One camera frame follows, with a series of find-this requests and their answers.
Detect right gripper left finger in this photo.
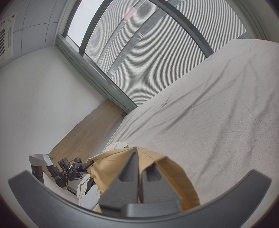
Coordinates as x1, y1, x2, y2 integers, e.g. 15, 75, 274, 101
99, 150, 140, 217

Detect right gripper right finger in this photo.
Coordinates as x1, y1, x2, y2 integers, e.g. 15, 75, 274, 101
139, 162, 182, 211

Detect tan shorts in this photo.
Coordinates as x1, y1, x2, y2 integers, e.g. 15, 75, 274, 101
85, 147, 201, 212

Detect bed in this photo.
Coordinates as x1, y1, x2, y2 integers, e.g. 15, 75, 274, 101
49, 39, 279, 212

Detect white garment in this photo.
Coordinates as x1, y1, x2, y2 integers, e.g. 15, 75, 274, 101
103, 142, 130, 153

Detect blue-green curtain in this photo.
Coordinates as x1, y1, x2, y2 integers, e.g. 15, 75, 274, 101
56, 33, 138, 113
221, 0, 273, 41

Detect window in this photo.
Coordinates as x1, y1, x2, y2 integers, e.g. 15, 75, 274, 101
65, 0, 268, 114

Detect white ceiling air conditioner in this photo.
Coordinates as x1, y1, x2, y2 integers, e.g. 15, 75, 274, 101
0, 12, 18, 67

